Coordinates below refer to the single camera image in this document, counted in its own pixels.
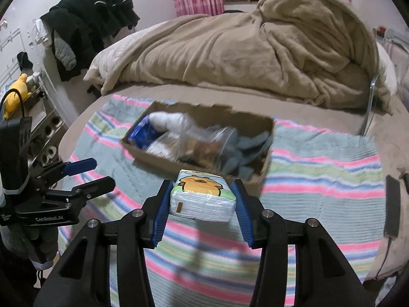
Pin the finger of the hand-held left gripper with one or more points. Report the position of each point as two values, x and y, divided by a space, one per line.
81 166
96 187

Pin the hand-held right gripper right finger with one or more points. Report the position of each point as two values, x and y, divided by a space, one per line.
242 211

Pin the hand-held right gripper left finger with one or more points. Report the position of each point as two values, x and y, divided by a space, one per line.
161 211

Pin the yellow cartoon tissue packet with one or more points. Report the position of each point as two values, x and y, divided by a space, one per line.
201 198

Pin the cotton swab bag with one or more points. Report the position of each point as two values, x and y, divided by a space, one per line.
158 148

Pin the grey knit glove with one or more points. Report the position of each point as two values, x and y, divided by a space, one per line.
249 147

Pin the blue tissue packet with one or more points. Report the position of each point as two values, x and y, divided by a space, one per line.
142 131

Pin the clear plastic bag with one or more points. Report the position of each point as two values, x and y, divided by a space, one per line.
198 144

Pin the brown cardboard box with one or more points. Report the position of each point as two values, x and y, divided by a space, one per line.
249 122

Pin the white cloth bundle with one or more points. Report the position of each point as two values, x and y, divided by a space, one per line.
166 120

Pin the white storage shelf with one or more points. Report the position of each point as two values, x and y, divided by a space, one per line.
44 124

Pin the yellow plush toy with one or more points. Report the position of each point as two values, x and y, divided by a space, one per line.
14 97

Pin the striped pastel towel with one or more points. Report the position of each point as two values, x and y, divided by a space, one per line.
319 172

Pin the white plush toy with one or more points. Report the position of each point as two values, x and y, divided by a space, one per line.
33 78

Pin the black sock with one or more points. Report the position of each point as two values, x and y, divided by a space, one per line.
24 60

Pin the white quilt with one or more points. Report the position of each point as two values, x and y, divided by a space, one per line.
105 60

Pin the grey garment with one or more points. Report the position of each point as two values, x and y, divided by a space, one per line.
64 54

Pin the black smartphone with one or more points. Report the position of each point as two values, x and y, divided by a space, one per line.
392 204

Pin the pile of black clothes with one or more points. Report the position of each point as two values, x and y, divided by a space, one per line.
92 16

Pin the beige fleece blanket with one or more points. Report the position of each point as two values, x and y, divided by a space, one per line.
239 48

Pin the plain white pillow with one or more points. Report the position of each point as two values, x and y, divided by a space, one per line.
388 67

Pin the white bed headboard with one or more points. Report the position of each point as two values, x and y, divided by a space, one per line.
396 38

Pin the white wall rack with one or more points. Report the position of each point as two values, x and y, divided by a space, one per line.
9 48

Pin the metal bed rail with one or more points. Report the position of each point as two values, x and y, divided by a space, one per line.
372 96

